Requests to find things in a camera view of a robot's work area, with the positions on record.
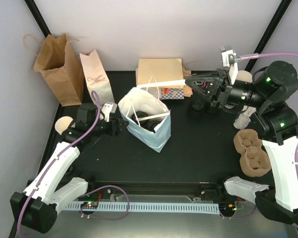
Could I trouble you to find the light blue paper bag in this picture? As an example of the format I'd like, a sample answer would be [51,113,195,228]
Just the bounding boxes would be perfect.
[118,86,171,153]

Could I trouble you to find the single black cup lid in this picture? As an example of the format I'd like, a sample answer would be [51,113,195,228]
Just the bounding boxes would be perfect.
[146,119,161,133]

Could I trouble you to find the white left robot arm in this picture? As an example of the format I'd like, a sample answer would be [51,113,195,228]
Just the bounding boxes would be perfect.
[10,102,128,235]

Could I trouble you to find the paper cup near left arm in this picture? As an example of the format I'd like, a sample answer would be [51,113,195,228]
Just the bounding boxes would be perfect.
[54,116,73,135]

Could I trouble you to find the right stack black lids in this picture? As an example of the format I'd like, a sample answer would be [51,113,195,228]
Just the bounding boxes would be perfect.
[206,104,220,115]

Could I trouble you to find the stack of white paper cups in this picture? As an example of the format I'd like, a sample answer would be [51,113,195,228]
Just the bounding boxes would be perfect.
[223,69,254,111]

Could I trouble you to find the bundle of white straws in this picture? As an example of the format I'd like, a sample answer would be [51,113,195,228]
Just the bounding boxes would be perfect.
[233,106,256,130]

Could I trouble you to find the pink cream paper bag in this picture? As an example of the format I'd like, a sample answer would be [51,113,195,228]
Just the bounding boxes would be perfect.
[79,50,115,105]

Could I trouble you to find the flat tan paper bag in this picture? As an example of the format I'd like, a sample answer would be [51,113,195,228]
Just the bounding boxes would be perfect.
[136,58,183,85]

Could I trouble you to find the small lit circuit board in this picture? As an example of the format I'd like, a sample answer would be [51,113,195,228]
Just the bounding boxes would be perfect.
[80,201,99,209]

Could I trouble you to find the brown kraft paper bag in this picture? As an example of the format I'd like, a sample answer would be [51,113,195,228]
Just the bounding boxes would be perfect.
[23,33,84,107]

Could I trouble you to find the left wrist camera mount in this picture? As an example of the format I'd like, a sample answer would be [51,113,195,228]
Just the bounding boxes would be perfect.
[100,102,117,122]

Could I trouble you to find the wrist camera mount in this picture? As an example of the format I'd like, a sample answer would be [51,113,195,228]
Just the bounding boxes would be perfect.
[100,102,117,122]
[220,45,239,86]

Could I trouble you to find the flat bags with coloured handles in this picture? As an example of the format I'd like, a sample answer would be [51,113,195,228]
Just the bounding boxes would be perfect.
[182,65,193,97]

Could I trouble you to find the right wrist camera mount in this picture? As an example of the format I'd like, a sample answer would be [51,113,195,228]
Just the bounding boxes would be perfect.
[220,45,239,86]

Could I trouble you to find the black right frame post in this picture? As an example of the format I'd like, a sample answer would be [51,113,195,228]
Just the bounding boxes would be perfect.
[245,0,293,72]

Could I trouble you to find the black frame post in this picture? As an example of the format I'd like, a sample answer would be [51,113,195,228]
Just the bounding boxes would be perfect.
[245,0,293,72]
[24,0,51,38]

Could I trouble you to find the light blue slotted cable duct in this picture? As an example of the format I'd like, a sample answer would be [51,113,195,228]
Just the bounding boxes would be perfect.
[65,201,220,215]

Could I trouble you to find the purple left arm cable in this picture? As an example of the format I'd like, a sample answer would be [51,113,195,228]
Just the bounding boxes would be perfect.
[16,90,130,238]

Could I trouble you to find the black left frame post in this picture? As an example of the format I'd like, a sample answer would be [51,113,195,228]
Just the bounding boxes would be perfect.
[24,0,51,38]

